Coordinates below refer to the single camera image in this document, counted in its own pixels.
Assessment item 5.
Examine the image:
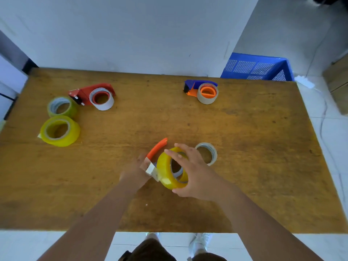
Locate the orange handle tape dispenser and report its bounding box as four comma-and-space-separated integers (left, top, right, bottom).
144, 137, 184, 183

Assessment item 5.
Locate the blue plastic crate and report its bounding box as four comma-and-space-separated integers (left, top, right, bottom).
220, 53, 295, 81

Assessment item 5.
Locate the thin cable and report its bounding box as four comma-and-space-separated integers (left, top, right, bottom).
307, 22, 346, 212

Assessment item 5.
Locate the yellow tape roll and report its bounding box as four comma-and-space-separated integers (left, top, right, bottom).
156, 147, 189, 190

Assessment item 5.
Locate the white tape roll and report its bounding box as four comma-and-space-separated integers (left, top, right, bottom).
89, 88, 115, 111

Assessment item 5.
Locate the person's right white shoe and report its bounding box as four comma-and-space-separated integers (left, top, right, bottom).
188, 233, 213, 258

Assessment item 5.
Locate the person's left hand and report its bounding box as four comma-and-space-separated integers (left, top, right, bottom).
119, 154, 152, 191

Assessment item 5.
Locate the beige tape roll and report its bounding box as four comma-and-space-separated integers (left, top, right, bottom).
197, 83, 219, 105

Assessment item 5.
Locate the small yellow-green tape roll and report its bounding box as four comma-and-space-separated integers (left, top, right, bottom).
47, 96, 78, 119

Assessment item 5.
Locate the person's right forearm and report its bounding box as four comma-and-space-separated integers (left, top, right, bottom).
217, 179, 324, 261

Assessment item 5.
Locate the cardboard box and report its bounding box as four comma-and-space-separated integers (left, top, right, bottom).
322, 54, 348, 115

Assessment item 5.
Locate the clear tape roll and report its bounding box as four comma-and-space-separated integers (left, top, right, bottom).
195, 142, 218, 166

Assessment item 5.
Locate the person's left leg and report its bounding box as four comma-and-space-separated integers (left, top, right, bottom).
118, 239, 177, 261

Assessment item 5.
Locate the white power strip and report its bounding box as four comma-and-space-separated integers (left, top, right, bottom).
294, 75, 316, 89

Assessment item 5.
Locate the person's left forearm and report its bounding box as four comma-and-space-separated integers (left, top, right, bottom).
37, 180, 148, 261

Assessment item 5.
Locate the blue and orange tape dispenser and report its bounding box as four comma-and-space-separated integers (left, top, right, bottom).
183, 79, 218, 98

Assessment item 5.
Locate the black metal frame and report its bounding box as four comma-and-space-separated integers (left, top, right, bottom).
0, 93, 19, 121

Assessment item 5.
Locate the person's right hand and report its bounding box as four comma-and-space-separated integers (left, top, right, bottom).
164, 143, 232, 201

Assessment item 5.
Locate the large yellow-green tape roll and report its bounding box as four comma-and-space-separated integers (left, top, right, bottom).
38, 115, 81, 147

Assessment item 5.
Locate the red tape dispenser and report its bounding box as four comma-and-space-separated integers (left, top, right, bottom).
68, 83, 116, 106

